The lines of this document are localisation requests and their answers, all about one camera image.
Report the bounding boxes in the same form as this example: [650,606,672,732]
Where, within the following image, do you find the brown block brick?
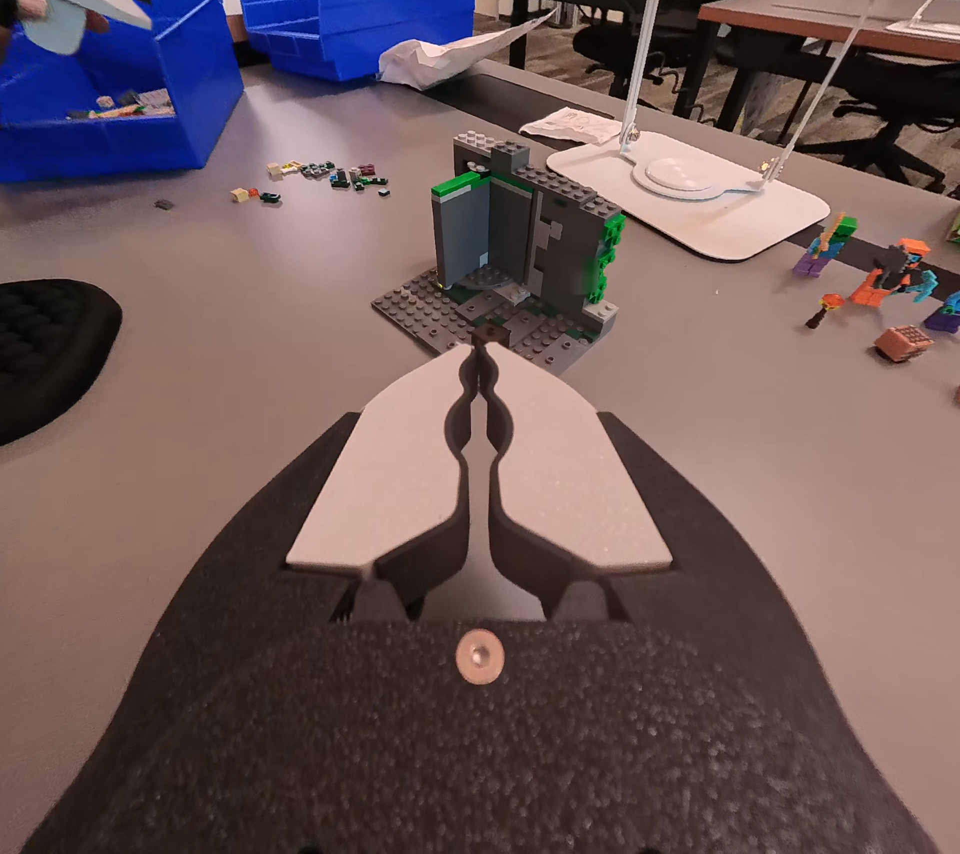
[874,325,936,365]

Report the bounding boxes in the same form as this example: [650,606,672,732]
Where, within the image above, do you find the black mesh pad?
[0,279,124,447]

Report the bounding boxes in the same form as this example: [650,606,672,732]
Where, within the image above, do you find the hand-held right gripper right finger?
[478,343,675,581]

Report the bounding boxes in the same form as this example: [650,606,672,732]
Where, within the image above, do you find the green zombie minifigure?
[793,213,859,279]

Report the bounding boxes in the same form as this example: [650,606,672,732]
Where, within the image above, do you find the black office chair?
[795,55,960,197]
[573,22,685,104]

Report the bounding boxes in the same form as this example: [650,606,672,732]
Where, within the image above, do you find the orange and teal minifigure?
[849,238,941,310]

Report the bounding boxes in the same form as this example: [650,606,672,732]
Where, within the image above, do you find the blue plastic bin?
[0,0,246,185]
[238,0,480,83]

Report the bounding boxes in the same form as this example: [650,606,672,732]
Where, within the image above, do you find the person's left hand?
[16,0,114,55]

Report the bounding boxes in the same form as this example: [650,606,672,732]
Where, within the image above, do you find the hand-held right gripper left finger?
[283,344,481,578]

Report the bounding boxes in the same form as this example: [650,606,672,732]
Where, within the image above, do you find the grey brick building model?
[371,129,627,377]

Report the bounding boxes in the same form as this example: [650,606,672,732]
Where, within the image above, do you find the grey desk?
[0,55,960,854]

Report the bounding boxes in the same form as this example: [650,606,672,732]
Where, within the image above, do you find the heap of mixed coloured bricks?
[67,88,177,120]

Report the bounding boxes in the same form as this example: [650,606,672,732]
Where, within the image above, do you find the white lamp base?
[546,0,960,261]

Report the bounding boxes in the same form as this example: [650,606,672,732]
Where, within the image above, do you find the crumpled white paper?
[377,7,560,92]

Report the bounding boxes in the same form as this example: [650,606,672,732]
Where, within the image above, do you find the scatter of small loose bricks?
[267,159,393,197]

